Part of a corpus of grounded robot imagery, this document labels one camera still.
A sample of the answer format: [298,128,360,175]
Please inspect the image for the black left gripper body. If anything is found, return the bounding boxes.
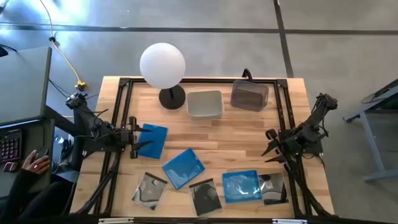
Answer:
[119,124,138,152]

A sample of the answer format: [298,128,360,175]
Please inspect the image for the dark translucent plastic bin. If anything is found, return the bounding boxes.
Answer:
[229,79,269,113]

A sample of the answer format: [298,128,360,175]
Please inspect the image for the black handheld device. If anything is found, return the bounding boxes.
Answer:
[34,146,50,161]

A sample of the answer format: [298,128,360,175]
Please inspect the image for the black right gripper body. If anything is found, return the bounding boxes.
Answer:
[277,129,301,156]

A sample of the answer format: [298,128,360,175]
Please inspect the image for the yellow power cable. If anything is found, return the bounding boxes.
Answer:
[39,0,88,91]

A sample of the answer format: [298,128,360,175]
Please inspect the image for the white plastic bin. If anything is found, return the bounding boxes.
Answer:
[186,90,225,120]

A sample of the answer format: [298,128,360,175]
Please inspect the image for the thick black cable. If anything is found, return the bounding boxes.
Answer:
[241,68,254,82]

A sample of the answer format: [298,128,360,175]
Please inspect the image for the person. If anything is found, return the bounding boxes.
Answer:
[0,169,74,224]

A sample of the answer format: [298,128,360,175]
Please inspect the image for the blue pouch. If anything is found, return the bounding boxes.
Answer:
[162,147,206,190]

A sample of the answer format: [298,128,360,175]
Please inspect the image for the blue-grey metal table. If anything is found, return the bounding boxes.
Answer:
[343,79,398,184]

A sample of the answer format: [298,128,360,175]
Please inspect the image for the thin black cable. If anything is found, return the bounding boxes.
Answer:
[48,79,76,99]

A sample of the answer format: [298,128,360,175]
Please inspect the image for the white globe table lamp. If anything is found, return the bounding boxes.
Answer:
[139,42,187,110]

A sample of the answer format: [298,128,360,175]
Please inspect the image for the person's hand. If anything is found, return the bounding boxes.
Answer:
[21,149,51,175]

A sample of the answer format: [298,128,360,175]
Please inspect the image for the dark computer mouse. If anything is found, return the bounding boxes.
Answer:
[2,161,19,173]

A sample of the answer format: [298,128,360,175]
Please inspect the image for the silver metal bracket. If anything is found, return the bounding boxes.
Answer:
[98,217,134,224]
[272,218,308,224]

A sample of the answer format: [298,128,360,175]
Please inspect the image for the black keyboard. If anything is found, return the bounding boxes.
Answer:
[0,129,23,164]

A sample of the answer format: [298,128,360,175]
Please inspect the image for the grey desk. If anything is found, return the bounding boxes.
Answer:
[0,46,53,127]

